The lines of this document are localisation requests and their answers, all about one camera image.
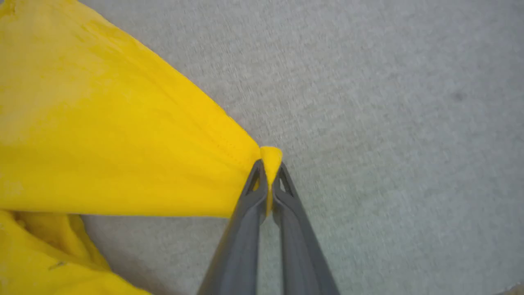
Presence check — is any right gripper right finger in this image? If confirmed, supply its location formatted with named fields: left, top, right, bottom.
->
left=271, top=162, right=340, bottom=295

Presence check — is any grey fabric sofa cushion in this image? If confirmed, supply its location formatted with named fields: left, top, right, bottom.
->
left=78, top=0, right=524, bottom=295

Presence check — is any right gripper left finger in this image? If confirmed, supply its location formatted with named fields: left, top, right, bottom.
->
left=196, top=159, right=269, bottom=295

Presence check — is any yellow button shirt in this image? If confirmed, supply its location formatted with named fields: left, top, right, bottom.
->
left=0, top=0, right=283, bottom=295

